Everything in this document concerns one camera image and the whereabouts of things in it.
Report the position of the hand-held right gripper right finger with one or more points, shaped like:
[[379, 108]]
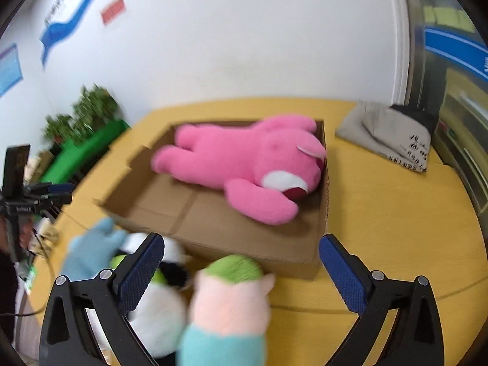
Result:
[[343, 274]]

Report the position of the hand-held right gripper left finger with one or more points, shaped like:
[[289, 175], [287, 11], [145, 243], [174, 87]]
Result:
[[137, 274]]

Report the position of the brown cardboard box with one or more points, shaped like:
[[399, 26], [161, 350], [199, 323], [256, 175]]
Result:
[[183, 206]]

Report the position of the pink plush doll green hat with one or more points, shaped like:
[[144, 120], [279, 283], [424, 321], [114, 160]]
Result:
[[228, 305]]

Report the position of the pink plush bear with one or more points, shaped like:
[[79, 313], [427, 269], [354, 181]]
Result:
[[247, 164]]

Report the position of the yellow wooden desktop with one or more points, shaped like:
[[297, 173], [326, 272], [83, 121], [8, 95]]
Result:
[[392, 221]]

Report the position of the black and white plush panda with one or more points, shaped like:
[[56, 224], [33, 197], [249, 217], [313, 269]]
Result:
[[160, 305]]

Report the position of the light blue plush toy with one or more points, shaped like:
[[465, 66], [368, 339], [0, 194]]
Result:
[[91, 251]]

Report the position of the green board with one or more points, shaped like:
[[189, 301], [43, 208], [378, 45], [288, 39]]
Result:
[[82, 150]]

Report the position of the beige folded cloth bag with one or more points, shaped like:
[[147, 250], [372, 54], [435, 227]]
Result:
[[385, 133]]

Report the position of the green potted plants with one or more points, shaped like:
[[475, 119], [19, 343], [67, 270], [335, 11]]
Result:
[[87, 112]]

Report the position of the glass door with blue sign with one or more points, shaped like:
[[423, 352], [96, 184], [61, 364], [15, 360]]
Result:
[[450, 53]]

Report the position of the black camera tripod rig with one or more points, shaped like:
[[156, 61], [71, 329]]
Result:
[[23, 198]]

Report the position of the blue framed wall poster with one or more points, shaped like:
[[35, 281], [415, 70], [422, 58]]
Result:
[[8, 69]]

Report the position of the red wall sign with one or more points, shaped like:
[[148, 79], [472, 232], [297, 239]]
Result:
[[113, 10]]

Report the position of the blue wave wall decal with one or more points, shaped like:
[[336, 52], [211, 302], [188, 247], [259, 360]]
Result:
[[72, 15]]

